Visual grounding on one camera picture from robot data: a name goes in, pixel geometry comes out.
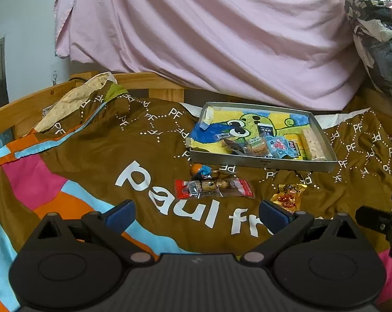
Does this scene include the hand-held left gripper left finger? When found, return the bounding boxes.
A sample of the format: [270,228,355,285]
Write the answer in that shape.
[33,200,157,266]

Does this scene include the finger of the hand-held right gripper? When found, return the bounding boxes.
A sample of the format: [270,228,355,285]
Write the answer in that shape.
[355,205,392,234]

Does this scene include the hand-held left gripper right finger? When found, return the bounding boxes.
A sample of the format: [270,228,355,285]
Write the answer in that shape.
[238,200,361,266]

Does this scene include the gold snack packet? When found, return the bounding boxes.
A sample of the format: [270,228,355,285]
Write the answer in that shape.
[269,183,308,213]

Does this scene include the shallow metal tray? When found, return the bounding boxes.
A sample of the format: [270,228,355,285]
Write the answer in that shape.
[185,101,338,173]

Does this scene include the round biscuit packet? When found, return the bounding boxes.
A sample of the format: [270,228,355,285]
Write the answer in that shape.
[244,136,269,157]

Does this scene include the light blue snack packet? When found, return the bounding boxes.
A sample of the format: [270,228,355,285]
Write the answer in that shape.
[267,135,298,159]

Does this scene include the yellow cracker packet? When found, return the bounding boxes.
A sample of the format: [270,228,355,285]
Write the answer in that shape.
[289,137,310,161]

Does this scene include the dark dried fruit packet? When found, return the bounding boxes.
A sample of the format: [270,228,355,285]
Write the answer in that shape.
[223,137,249,156]

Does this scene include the red-ended clear snack packet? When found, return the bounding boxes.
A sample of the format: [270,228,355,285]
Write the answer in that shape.
[174,178,256,199]

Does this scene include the brown printed blanket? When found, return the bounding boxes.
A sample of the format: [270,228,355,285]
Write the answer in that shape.
[0,81,392,312]

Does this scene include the blue-ended clear snack packet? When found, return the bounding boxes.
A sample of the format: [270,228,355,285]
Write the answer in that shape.
[190,163,223,181]

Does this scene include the clear cracker packet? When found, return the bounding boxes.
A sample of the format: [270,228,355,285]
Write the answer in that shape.
[301,128,329,161]

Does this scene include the dark blue snack bar packet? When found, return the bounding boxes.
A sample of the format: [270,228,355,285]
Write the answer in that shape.
[255,122,277,138]

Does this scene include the cartoon drawing paper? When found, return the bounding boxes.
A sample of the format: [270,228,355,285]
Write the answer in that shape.
[189,105,314,154]

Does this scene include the cream dotted cloth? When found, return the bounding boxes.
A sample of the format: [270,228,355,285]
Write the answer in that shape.
[35,72,116,134]

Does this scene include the plastic bag of patterned cloth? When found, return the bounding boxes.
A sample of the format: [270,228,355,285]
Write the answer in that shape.
[343,0,392,113]

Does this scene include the pink sheet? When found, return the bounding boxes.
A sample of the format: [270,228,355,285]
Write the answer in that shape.
[54,0,368,112]

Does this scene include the wooden bed frame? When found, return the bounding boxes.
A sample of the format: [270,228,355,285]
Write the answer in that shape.
[0,71,187,142]

